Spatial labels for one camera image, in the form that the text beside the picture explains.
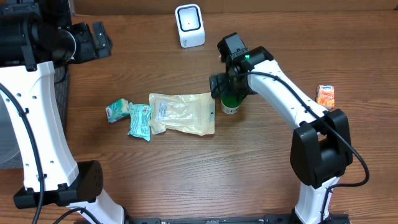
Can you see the orange small box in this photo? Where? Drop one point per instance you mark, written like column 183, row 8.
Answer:
column 325, row 96

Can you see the green lid jar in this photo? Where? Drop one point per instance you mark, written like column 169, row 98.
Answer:
column 231, row 104

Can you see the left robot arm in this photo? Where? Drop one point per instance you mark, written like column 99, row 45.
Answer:
column 36, row 38

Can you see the grey plastic mesh basket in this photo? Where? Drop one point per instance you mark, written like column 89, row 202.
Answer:
column 10, row 153

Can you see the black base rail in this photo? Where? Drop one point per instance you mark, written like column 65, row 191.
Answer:
column 211, row 221

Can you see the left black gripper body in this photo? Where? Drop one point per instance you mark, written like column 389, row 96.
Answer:
column 85, row 46

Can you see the beige plastic pouch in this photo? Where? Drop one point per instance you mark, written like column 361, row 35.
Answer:
column 192, row 114

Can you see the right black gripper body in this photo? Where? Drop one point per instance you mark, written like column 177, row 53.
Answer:
column 225, row 84

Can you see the white barcode scanner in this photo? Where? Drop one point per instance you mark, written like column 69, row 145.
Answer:
column 190, row 26

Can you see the teal white small box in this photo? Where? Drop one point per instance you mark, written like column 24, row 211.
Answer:
column 117, row 110

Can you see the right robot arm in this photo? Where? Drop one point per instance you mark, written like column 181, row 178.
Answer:
column 319, row 154

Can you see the teal snack packet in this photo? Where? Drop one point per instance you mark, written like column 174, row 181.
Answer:
column 140, row 115

